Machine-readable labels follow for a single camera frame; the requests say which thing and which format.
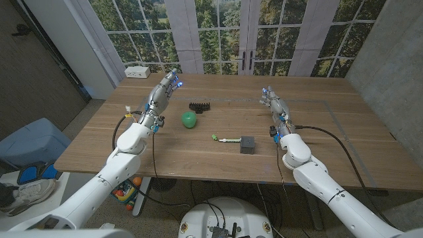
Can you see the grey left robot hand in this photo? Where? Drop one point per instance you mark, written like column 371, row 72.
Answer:
column 160, row 96

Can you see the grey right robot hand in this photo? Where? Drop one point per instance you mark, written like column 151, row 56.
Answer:
column 277, row 105

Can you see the white marker with green print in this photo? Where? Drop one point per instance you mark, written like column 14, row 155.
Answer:
column 231, row 140

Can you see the green marker cap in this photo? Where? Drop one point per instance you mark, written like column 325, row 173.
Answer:
column 215, row 137

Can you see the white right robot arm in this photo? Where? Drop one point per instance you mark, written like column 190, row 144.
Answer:
column 314, row 178

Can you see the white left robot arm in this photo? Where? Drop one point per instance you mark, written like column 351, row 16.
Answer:
column 122, row 165

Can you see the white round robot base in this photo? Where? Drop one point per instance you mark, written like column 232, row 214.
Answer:
column 231, row 211

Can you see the green ball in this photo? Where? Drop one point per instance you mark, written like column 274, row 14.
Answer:
column 189, row 119

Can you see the dark grey block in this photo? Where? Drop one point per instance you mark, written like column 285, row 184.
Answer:
column 248, row 144

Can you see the white power strip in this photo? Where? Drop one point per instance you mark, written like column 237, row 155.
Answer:
column 137, row 71

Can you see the black hair claw clip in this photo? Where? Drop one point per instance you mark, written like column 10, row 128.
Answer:
column 200, row 106

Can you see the printed window backdrop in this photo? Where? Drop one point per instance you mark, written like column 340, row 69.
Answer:
column 185, row 33

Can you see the round black floor fan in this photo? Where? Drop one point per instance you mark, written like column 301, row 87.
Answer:
column 163, row 184

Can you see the basket of toy fruit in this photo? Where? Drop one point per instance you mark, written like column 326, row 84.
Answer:
column 124, row 195

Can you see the dark brown door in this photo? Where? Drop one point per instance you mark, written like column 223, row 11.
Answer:
column 26, row 82

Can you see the grey-blue storage bin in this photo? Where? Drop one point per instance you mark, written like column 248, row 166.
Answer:
column 33, row 142

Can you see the blue black foot pedals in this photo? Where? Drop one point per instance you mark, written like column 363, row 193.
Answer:
column 36, row 172

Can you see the grey white sneaker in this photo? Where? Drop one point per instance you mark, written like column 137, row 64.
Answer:
column 33, row 195

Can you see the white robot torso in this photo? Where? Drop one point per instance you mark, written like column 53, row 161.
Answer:
column 66, row 234

